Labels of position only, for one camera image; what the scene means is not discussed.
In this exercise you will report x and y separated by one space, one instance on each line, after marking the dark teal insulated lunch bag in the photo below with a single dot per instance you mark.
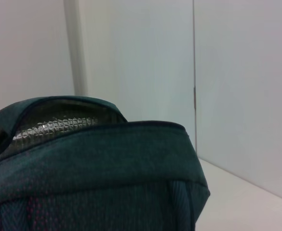
95 180

